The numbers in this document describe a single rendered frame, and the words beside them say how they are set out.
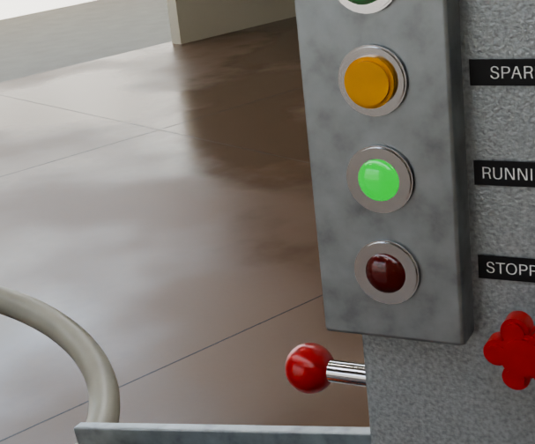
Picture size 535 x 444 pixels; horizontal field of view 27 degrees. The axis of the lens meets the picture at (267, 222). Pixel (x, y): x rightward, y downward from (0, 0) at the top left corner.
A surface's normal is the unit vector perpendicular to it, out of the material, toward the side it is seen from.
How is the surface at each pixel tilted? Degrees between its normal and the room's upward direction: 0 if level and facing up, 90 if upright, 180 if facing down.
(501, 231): 90
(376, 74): 90
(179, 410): 0
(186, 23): 90
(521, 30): 90
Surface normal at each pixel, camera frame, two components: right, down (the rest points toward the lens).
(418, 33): -0.44, 0.34
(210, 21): 0.65, 0.18
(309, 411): -0.11, -0.94
